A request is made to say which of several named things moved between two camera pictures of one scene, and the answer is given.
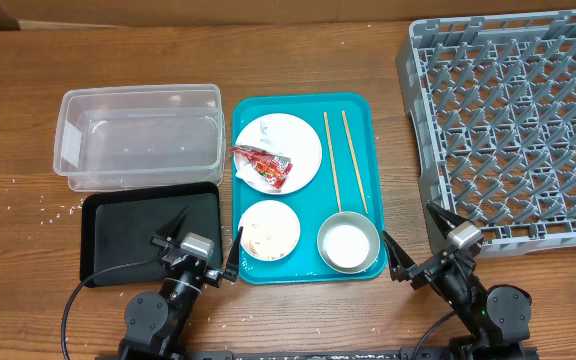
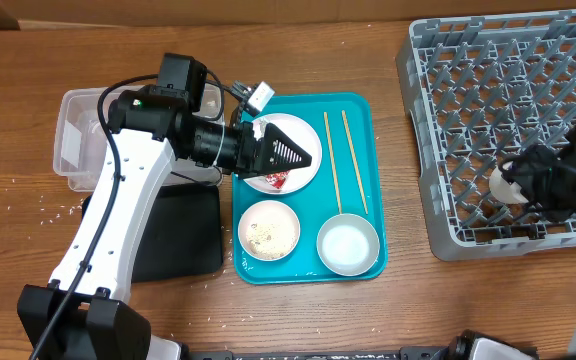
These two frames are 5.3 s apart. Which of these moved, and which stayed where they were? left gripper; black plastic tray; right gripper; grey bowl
Moved: right gripper; left gripper
Stayed: grey bowl; black plastic tray
